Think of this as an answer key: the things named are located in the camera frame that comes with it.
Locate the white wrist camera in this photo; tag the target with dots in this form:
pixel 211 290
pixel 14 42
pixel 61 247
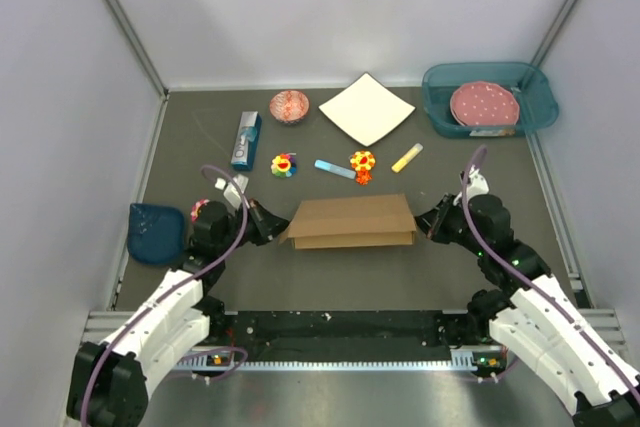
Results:
pixel 233 192
pixel 476 185

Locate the rainbow flower plush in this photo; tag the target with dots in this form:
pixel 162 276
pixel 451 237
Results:
pixel 284 165

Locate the red patterned bowl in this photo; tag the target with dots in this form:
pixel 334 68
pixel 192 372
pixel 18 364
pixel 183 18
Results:
pixel 289 107

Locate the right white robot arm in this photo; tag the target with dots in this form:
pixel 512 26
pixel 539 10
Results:
pixel 528 312

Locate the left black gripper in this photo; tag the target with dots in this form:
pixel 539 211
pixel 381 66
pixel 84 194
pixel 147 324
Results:
pixel 267 224

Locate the brown cardboard box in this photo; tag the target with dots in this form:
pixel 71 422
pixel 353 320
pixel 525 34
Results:
pixel 368 221

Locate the white square plate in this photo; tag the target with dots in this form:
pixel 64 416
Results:
pixel 366 110

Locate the teal plastic bin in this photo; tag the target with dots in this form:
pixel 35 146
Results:
pixel 529 85

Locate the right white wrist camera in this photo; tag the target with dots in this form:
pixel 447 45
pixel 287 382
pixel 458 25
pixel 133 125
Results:
pixel 476 185

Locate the pink polka dot plate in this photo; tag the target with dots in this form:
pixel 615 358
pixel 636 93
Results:
pixel 484 104

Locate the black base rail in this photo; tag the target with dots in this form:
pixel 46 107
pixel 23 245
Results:
pixel 342 336

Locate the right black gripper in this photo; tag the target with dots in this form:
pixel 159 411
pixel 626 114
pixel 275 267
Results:
pixel 436 218

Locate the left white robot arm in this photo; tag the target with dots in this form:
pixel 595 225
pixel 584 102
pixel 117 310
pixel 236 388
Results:
pixel 113 380

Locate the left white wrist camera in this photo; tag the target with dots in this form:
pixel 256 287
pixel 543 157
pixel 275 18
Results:
pixel 233 192

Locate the dark blue leaf dish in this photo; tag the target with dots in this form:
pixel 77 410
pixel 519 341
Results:
pixel 156 234

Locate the pink flower plush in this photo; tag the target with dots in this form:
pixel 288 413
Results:
pixel 197 208

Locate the blue toothpaste box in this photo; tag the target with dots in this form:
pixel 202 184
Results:
pixel 246 142

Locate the orange flower plush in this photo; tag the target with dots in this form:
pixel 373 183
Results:
pixel 362 161

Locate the blue marker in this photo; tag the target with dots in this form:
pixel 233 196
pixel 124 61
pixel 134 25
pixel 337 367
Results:
pixel 334 169

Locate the red glitter ornament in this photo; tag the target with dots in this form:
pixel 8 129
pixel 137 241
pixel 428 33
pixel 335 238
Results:
pixel 363 177

